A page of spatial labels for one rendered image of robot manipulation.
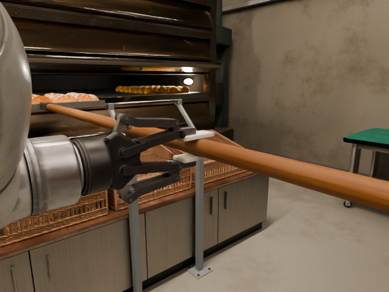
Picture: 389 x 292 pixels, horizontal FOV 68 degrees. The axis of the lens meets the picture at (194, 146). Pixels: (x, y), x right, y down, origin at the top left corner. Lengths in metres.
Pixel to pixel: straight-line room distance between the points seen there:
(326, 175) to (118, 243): 1.50
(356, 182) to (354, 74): 3.92
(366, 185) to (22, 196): 0.35
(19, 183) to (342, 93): 4.13
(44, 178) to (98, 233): 1.33
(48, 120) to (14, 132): 1.79
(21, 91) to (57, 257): 1.47
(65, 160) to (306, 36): 4.33
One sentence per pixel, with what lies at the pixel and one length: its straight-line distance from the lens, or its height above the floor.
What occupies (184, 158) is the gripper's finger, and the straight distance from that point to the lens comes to 0.48.
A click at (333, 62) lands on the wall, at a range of 4.35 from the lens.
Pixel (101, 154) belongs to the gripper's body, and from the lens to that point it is 0.38.
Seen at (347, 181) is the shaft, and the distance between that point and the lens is 0.34.
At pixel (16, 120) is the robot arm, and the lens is 0.21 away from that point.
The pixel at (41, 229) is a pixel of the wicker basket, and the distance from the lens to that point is 1.61.
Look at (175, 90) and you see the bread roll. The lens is 2.58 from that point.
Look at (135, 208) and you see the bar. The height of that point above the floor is 0.62.
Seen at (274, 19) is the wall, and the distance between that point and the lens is 4.88.
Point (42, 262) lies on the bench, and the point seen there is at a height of 0.47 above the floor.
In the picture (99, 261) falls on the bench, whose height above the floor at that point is 0.35.
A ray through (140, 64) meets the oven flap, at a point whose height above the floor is 1.40.
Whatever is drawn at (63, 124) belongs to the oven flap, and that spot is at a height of 1.02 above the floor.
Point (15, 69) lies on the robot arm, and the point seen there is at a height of 1.31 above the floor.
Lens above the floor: 1.31
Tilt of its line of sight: 13 degrees down
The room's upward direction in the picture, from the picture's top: straight up
